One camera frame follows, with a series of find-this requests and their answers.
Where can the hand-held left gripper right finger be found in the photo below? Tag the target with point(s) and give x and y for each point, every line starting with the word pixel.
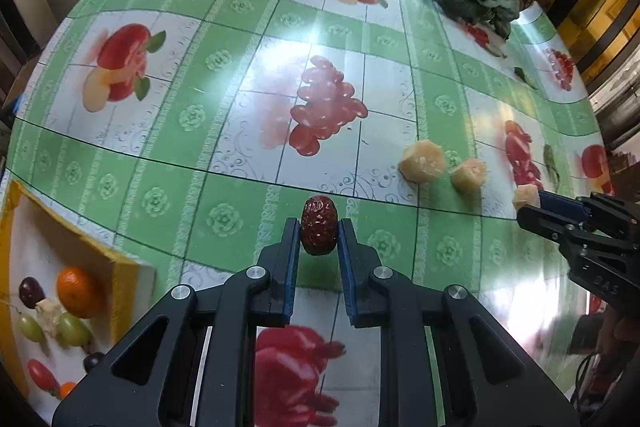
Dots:
pixel 348 267

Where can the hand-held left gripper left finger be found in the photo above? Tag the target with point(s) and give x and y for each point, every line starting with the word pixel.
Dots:
pixel 290 267

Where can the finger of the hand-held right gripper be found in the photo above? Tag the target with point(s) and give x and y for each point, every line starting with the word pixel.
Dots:
pixel 560 204
pixel 545 222

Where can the peeled sugarcane piece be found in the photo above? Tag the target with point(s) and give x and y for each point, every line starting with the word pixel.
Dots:
pixel 468 175
pixel 422 161
pixel 526 196

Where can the red jujube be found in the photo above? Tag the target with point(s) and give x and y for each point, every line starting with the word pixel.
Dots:
pixel 318 224

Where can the large orange mandarin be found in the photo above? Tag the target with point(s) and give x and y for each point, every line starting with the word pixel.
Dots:
pixel 77 292

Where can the green grape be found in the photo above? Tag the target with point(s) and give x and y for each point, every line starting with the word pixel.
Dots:
pixel 30 328
pixel 73 329

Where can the split sugarcane piece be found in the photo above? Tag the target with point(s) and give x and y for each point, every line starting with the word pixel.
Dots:
pixel 50 313

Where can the small orange mandarin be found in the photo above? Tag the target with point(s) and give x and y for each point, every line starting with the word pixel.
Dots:
pixel 66 390

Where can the white foam box yellow tape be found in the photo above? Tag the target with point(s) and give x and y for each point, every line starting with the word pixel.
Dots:
pixel 30 232

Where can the cherry tomato with green stem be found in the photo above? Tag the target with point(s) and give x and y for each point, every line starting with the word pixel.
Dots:
pixel 40 372

